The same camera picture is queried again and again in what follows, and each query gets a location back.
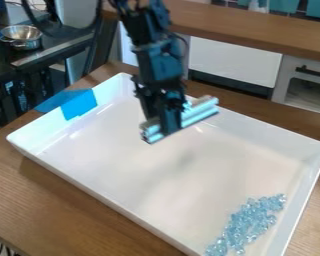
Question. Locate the blue tape piece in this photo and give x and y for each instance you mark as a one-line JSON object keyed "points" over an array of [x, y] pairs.
{"points": [[71, 102]]}

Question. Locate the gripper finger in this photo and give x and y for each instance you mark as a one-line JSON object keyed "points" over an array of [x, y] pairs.
{"points": [[145, 103], [172, 111]]}

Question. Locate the white cabinet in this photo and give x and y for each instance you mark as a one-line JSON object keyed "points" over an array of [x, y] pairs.
{"points": [[265, 73]]}

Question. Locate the pile of blue bits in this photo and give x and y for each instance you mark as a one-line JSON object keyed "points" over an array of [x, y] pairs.
{"points": [[247, 225]]}

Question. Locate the silver pot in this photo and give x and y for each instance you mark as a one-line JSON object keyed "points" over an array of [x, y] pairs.
{"points": [[21, 36]]}

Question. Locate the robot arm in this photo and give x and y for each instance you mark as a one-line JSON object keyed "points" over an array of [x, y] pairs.
{"points": [[145, 23]]}

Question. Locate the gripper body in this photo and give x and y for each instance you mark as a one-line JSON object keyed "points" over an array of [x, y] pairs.
{"points": [[159, 65]]}

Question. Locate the black side table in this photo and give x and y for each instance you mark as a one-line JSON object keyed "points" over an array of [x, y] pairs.
{"points": [[31, 63]]}

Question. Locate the white tray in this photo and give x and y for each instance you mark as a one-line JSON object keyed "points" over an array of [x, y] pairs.
{"points": [[176, 173]]}

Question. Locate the silver bar tool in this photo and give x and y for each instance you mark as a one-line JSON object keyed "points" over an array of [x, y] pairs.
{"points": [[198, 109]]}

